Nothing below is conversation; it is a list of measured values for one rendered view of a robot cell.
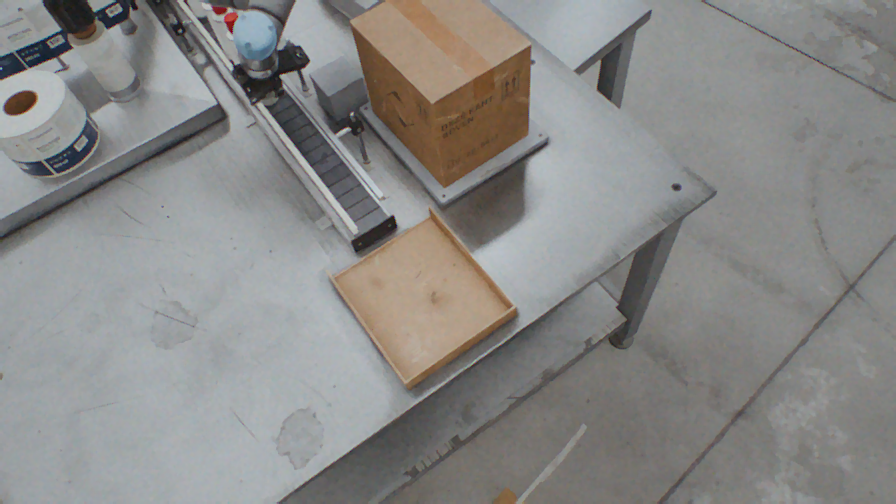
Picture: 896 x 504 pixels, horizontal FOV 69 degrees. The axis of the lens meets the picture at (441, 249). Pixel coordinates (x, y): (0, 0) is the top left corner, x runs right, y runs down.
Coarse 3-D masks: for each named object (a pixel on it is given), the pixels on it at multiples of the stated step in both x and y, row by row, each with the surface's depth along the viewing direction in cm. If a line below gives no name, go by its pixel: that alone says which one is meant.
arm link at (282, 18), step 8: (232, 0) 124; (240, 0) 124; (248, 0) 123; (256, 0) 120; (264, 0) 120; (272, 0) 120; (280, 0) 121; (288, 0) 122; (296, 0) 125; (240, 8) 126; (248, 8) 121; (256, 8) 120; (264, 8) 120; (272, 8) 120; (280, 8) 121; (288, 8) 123; (272, 16) 120; (280, 16) 122; (288, 16) 124
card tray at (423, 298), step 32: (416, 224) 141; (384, 256) 138; (416, 256) 137; (448, 256) 136; (352, 288) 135; (384, 288) 134; (416, 288) 133; (448, 288) 133; (480, 288) 132; (384, 320) 130; (416, 320) 130; (448, 320) 129; (480, 320) 128; (384, 352) 123; (416, 352) 126; (448, 352) 122; (416, 384) 123
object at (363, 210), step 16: (208, 32) 173; (224, 64) 166; (288, 96) 158; (272, 112) 156; (288, 112) 155; (272, 128) 158; (288, 128) 153; (304, 128) 152; (304, 144) 150; (320, 144) 149; (320, 160) 147; (336, 160) 146; (320, 176) 145; (336, 176) 144; (352, 176) 144; (336, 192) 142; (352, 192) 142; (368, 192) 141; (352, 208) 139; (368, 208) 139; (368, 224) 137
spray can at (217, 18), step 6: (216, 12) 149; (222, 12) 149; (228, 12) 150; (216, 18) 150; (222, 18) 150; (216, 24) 152; (222, 24) 151; (222, 30) 152; (222, 36) 154; (228, 42) 156; (228, 48) 158; (234, 54) 159; (234, 60) 161
